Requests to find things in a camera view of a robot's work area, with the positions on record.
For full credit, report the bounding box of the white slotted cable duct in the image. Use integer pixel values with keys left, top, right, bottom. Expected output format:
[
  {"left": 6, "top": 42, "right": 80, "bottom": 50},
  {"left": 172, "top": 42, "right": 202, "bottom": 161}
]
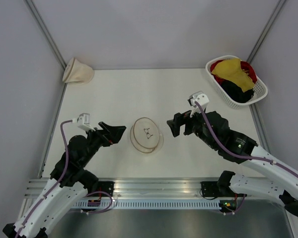
[{"left": 72, "top": 199, "right": 221, "bottom": 210}]

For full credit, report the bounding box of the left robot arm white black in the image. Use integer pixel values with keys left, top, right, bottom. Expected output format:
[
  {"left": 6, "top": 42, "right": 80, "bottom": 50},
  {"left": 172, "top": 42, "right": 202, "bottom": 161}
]
[{"left": 2, "top": 122, "right": 126, "bottom": 238}]

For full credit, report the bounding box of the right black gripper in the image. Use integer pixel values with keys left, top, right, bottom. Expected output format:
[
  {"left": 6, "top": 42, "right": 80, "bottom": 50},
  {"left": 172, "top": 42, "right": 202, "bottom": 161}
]
[{"left": 166, "top": 105, "right": 217, "bottom": 149}]

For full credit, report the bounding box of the white plastic laundry basket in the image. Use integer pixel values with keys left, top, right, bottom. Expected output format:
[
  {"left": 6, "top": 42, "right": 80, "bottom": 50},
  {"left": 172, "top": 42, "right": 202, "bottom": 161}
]
[{"left": 205, "top": 55, "right": 268, "bottom": 109}]

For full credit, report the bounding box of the yellow bra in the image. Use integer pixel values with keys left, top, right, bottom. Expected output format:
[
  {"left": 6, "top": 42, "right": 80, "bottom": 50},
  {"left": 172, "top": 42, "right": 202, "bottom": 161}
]
[{"left": 211, "top": 58, "right": 255, "bottom": 92}]

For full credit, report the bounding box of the red bra in basket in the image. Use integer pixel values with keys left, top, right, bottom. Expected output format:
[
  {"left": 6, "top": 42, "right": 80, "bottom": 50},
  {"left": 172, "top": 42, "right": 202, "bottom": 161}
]
[{"left": 210, "top": 59, "right": 257, "bottom": 85}]

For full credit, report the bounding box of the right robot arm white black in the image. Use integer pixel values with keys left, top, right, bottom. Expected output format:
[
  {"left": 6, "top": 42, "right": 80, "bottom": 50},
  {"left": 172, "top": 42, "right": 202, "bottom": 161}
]
[{"left": 167, "top": 111, "right": 298, "bottom": 217}]

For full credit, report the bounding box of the aluminium mounting rail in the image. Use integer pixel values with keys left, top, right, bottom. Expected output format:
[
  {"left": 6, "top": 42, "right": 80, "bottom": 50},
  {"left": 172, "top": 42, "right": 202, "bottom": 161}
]
[{"left": 24, "top": 177, "right": 296, "bottom": 199}]

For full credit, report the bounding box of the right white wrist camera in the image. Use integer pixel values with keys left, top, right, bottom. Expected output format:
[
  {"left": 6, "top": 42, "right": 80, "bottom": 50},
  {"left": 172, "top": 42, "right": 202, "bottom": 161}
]
[{"left": 188, "top": 91, "right": 210, "bottom": 118}]

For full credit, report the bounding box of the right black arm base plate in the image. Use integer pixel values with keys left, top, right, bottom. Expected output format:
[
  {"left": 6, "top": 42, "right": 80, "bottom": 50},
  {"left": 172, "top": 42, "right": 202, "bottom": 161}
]
[{"left": 200, "top": 181, "right": 247, "bottom": 199}]

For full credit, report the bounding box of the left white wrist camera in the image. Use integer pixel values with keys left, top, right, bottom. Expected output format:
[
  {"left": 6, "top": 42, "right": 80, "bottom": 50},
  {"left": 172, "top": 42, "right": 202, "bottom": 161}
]
[{"left": 75, "top": 113, "right": 95, "bottom": 132}]

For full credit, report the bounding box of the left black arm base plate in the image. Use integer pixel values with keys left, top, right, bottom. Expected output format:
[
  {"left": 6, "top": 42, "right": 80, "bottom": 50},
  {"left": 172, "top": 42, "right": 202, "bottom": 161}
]
[{"left": 87, "top": 180, "right": 115, "bottom": 197}]

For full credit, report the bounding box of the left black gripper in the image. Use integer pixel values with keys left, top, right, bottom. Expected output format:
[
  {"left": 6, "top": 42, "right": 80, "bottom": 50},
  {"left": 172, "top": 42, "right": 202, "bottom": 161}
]
[{"left": 81, "top": 120, "right": 126, "bottom": 165}]

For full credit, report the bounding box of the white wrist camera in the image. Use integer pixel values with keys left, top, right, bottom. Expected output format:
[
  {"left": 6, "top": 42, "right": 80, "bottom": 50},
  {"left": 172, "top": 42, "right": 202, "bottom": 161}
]
[
  {"left": 75, "top": 113, "right": 95, "bottom": 132},
  {"left": 188, "top": 91, "right": 210, "bottom": 118}
]

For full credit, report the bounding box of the black bra in basket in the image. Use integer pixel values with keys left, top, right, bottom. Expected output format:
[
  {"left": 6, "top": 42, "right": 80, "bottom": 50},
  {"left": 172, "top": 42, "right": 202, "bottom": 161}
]
[{"left": 221, "top": 80, "right": 254, "bottom": 103}]

